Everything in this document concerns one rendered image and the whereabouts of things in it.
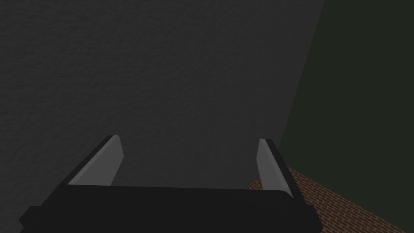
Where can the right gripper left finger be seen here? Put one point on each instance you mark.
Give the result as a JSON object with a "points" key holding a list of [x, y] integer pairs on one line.
{"points": [[102, 165]]}

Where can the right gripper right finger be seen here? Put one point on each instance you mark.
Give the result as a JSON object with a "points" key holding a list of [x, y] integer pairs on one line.
{"points": [[273, 168]]}

